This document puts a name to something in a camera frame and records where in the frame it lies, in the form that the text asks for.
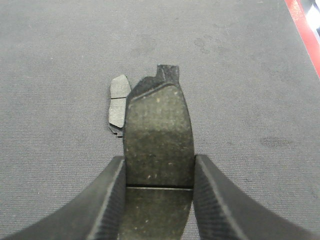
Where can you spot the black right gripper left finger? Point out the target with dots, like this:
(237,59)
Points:
(95,214)

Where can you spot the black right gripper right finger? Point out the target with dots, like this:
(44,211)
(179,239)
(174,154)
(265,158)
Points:
(224,212)

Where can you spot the brake pad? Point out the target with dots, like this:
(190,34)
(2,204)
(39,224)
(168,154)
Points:
(159,156)
(119,91)

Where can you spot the dark conveyor belt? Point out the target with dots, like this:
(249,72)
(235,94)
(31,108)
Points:
(252,93)

